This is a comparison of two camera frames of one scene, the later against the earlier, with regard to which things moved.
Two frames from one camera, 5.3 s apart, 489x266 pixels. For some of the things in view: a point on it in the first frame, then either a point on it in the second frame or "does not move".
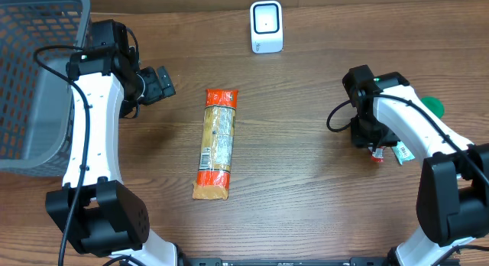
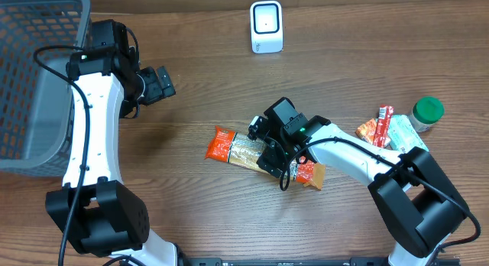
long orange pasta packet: (215, 153) -> (236, 147)
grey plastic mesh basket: (35, 101) does not move
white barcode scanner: (267, 27) does not move
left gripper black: (163, 82) does not move
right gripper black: (359, 137) -> (267, 162)
